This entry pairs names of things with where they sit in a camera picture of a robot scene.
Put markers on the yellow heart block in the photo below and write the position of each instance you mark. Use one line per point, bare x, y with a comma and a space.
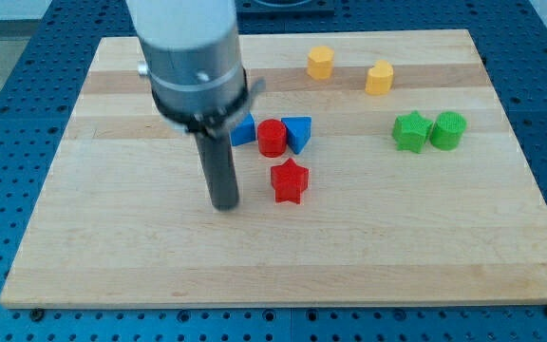
379, 78

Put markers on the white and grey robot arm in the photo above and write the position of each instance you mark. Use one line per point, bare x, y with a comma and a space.
193, 59

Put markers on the red cylinder block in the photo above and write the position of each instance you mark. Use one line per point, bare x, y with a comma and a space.
272, 138

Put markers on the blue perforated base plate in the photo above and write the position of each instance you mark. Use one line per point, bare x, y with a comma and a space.
42, 88

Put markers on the blue cube block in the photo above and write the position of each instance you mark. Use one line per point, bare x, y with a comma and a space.
244, 132

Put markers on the blue triangle block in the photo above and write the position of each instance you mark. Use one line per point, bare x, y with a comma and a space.
298, 132

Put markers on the green star block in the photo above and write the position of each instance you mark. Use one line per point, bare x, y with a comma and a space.
411, 131

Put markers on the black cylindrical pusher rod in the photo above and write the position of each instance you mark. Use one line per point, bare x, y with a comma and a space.
218, 167

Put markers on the green cylinder block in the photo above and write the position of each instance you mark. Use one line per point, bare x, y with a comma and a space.
447, 130

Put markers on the wooden board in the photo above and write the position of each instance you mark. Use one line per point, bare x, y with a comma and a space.
124, 221

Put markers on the yellow hexagon block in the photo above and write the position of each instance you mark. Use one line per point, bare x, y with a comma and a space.
320, 62

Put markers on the red star block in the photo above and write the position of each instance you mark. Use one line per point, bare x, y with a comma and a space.
289, 180

